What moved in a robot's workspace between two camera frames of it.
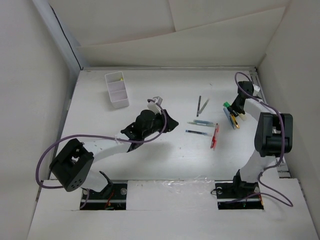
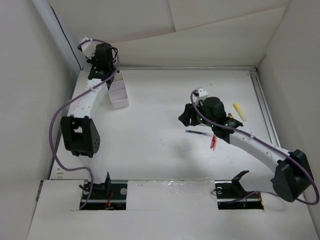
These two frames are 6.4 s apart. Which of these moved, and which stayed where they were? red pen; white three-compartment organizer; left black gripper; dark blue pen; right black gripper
Moved: left black gripper; right black gripper
Stayed: white three-compartment organizer; red pen; dark blue pen
